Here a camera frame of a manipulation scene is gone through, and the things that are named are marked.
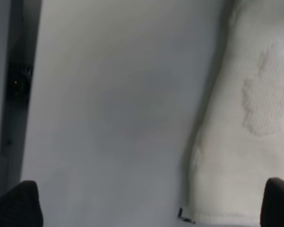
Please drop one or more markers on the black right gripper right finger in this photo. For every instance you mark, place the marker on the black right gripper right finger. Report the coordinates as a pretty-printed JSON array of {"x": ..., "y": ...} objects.
[{"x": 272, "y": 210}]

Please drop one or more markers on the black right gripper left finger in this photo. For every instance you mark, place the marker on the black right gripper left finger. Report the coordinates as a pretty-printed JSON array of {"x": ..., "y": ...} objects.
[{"x": 20, "y": 207}]

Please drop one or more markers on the cream white towel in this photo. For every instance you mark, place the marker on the cream white towel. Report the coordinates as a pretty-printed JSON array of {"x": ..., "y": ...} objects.
[{"x": 240, "y": 142}]

